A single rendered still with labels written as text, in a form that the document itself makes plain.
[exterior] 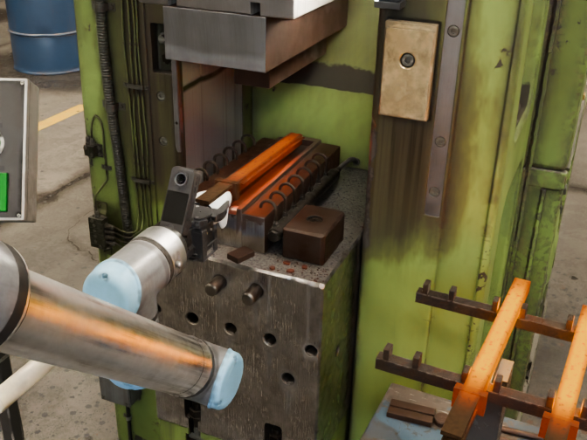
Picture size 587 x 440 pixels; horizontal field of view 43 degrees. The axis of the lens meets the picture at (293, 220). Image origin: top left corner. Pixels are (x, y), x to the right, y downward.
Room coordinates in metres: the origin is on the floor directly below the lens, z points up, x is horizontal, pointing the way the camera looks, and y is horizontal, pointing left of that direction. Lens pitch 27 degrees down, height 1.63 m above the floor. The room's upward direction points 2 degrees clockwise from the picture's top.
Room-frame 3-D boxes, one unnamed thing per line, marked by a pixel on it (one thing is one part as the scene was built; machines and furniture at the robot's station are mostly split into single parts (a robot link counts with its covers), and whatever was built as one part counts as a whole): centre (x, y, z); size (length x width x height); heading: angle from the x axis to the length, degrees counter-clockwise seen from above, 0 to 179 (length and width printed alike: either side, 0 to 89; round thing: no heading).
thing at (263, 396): (1.49, 0.01, 0.69); 0.56 x 0.38 x 0.45; 158
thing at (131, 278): (0.99, 0.25, 1.02); 0.12 x 0.09 x 0.10; 158
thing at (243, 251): (1.25, 0.10, 0.92); 0.04 x 0.03 x 0.01; 137
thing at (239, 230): (1.50, 0.07, 0.96); 0.42 x 0.20 x 0.09; 158
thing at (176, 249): (1.07, 0.22, 1.02); 0.10 x 0.05 x 0.09; 68
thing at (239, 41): (1.50, 0.07, 1.32); 0.42 x 0.20 x 0.10; 158
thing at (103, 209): (1.56, 0.44, 0.80); 0.06 x 0.03 x 0.14; 68
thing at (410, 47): (1.31, -0.19, 1.27); 0.09 x 0.02 x 0.17; 68
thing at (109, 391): (1.55, 0.44, 0.36); 0.09 x 0.07 x 0.12; 68
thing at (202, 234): (1.14, 0.19, 1.01); 0.12 x 0.08 x 0.09; 158
